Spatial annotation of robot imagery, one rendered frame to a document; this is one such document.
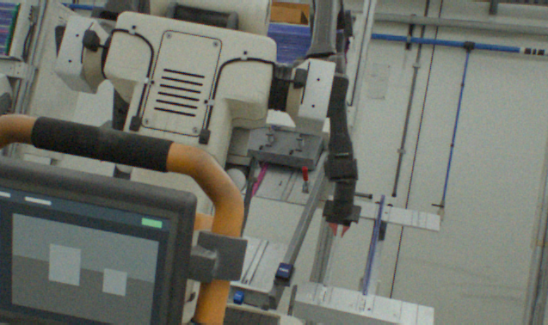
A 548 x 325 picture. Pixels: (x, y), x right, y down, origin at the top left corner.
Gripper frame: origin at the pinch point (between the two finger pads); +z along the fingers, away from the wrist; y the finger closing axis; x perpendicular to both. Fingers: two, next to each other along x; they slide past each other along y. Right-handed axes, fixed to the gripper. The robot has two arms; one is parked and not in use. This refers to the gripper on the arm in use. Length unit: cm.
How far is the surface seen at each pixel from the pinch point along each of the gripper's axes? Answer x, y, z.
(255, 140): -40, 38, 1
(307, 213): -13.1, 12.0, 6.6
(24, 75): -66, 150, 9
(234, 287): 19.4, 25.5, 10.4
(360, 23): -77, 10, -31
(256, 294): 19.7, 18.8, 10.8
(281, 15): -115, 49, -13
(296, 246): -0.1, 12.3, 8.8
